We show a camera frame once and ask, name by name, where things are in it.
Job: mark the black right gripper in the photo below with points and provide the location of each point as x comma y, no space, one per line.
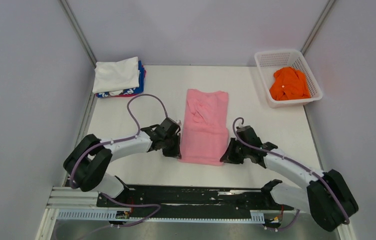
228,157

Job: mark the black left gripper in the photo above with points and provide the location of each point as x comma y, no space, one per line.
175,152

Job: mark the pink t-shirt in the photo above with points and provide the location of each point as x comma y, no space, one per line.
205,135

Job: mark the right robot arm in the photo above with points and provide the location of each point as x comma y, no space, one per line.
325,195

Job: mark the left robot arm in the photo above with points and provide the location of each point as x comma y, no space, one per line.
88,162

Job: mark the blue printed folded t-shirt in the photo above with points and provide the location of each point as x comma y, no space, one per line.
115,93

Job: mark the white folded t-shirt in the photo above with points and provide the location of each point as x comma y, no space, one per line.
116,76

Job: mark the orange t-shirt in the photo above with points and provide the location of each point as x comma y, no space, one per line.
289,84

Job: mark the white plastic laundry basket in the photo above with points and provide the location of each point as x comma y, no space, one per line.
268,62

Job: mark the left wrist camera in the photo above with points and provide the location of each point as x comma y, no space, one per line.
177,122

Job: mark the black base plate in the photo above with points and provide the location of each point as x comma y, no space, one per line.
198,202

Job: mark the aluminium frame rail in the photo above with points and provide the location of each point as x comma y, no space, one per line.
67,198

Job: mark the white slotted cable duct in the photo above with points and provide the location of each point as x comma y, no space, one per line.
116,215

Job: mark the left aluminium corner post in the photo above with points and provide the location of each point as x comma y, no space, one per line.
78,31

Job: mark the aluminium corner post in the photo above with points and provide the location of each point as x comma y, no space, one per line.
78,31
318,25

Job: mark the right aluminium corner post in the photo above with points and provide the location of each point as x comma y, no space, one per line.
318,25

